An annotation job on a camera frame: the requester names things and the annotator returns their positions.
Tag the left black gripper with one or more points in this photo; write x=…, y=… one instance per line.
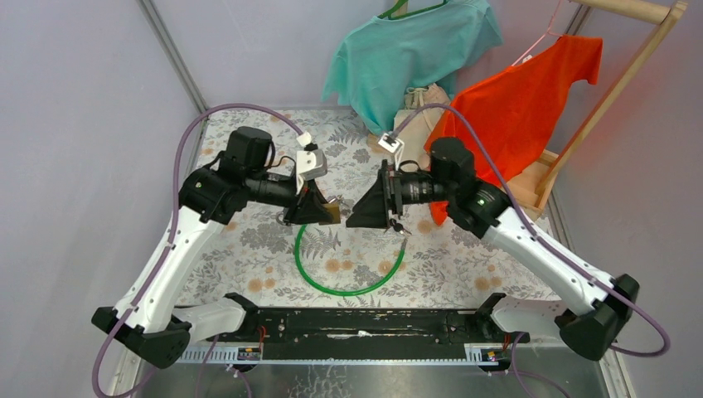
x=308, y=206

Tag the black head key bunch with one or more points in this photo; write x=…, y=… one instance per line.
x=397, y=227

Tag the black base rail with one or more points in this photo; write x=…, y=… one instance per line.
x=310, y=334

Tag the orange t-shirt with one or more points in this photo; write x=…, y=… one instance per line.
x=514, y=113

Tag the brass padlock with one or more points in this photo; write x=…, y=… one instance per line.
x=333, y=212

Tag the green cable lock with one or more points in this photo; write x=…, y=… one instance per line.
x=342, y=291

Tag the floral table mat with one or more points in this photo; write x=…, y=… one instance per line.
x=444, y=267

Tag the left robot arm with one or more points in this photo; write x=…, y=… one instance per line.
x=146, y=319

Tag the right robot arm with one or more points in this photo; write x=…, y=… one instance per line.
x=589, y=313

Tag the wooden clothes rack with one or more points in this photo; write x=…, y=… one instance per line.
x=534, y=185

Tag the green clothes hanger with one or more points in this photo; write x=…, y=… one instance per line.
x=401, y=9

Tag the beige drawstring bag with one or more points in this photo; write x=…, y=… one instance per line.
x=416, y=133

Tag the teal t-shirt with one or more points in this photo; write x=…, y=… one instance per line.
x=375, y=64

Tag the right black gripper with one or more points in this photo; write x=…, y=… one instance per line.
x=371, y=211

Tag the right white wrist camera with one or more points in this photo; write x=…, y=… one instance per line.
x=394, y=146

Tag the pink clothes hanger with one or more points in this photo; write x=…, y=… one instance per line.
x=526, y=55

